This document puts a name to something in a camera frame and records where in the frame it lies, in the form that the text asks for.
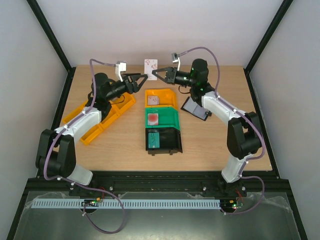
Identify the red circle card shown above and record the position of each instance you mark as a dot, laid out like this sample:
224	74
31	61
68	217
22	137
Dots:
152	119

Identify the left black frame post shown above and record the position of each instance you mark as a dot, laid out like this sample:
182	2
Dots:
42	20

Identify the right black frame post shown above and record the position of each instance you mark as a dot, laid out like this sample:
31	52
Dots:
281	12

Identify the long yellow divided tray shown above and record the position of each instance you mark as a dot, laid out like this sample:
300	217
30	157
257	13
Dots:
85	127

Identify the white card in yellow bin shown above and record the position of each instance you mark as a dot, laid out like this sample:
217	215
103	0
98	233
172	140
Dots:
153	100

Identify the white card red dots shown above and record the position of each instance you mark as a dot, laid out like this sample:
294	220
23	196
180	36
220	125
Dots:
149	66

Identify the teal card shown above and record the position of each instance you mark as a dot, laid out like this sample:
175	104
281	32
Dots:
153	140

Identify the yellow storage bin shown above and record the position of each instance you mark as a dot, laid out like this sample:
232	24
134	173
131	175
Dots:
167	97

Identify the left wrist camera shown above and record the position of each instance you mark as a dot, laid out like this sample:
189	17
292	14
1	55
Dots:
120	67

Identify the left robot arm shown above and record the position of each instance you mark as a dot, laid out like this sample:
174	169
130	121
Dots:
56	155

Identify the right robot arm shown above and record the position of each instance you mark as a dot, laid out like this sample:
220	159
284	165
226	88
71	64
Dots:
244	137

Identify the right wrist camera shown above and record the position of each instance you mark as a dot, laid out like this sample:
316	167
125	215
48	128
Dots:
176	60

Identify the grey slotted cable duct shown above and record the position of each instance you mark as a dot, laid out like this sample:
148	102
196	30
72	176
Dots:
131	204

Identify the green storage bin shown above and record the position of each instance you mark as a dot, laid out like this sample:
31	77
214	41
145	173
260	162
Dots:
168	117

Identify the black storage bin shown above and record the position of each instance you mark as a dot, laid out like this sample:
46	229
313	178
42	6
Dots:
170	141

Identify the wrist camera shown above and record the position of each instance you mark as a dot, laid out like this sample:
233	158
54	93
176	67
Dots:
176	60
120	67

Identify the black aluminium frame rail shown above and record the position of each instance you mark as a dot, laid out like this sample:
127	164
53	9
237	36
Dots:
206	184

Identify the black frame post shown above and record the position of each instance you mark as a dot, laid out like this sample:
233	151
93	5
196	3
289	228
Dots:
281	12
42	20

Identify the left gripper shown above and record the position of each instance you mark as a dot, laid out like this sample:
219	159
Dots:
134	88

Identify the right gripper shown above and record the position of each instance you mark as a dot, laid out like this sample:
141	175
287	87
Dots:
170	75

